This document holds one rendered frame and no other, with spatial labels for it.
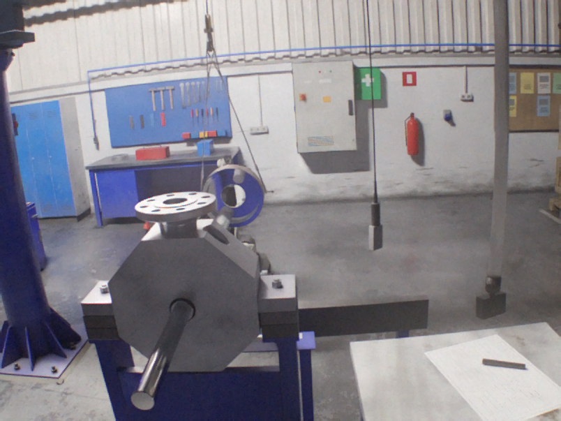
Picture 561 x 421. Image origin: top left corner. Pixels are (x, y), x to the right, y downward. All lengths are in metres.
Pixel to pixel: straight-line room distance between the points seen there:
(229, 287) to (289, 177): 5.32
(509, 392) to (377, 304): 0.71
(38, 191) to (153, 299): 5.88
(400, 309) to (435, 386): 0.58
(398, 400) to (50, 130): 6.26
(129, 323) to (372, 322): 0.97
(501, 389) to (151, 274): 1.13
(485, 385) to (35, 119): 6.56
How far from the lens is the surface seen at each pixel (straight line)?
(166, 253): 1.48
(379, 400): 1.45
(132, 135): 7.03
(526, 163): 7.46
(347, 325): 2.00
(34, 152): 7.23
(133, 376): 1.78
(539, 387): 1.57
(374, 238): 2.40
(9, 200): 3.30
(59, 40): 7.54
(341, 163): 6.72
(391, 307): 1.99
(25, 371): 3.55
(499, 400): 1.49
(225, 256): 1.45
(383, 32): 6.76
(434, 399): 1.46
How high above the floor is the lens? 1.77
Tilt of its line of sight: 15 degrees down
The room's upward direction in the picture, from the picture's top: 4 degrees counter-clockwise
